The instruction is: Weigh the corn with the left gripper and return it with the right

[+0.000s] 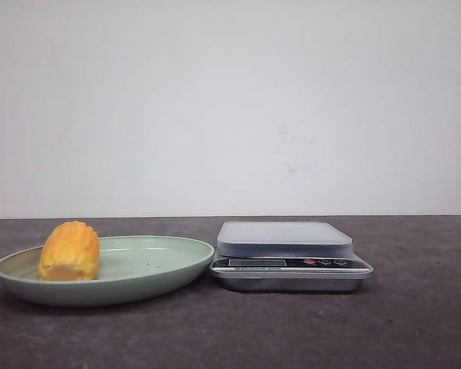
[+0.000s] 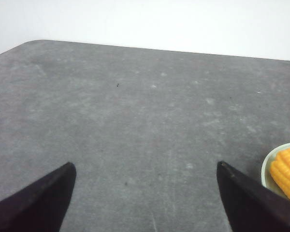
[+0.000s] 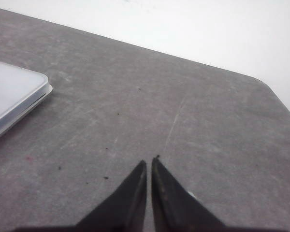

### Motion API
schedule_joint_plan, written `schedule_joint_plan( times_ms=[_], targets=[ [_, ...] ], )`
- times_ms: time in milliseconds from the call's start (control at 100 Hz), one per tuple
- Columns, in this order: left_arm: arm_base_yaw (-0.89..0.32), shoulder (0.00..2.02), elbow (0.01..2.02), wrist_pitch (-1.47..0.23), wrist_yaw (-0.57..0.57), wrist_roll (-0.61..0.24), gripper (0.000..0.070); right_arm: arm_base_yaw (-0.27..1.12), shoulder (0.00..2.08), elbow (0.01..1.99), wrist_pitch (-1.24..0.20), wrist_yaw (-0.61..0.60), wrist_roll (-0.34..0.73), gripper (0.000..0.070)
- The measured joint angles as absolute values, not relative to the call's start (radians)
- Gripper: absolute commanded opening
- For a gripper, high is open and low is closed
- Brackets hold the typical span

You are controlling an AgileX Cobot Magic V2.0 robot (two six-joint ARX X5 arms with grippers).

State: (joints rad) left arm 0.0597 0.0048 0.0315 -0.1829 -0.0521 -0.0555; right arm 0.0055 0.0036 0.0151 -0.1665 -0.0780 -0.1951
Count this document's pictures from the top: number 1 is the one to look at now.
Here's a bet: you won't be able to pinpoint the yellow corn cob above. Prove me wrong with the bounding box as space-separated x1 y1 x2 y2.
37 221 100 281

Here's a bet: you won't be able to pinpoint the silver digital kitchen scale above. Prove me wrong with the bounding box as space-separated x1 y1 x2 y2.
209 221 373 292

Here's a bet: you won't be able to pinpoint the light green plate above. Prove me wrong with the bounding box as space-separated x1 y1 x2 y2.
0 235 214 307

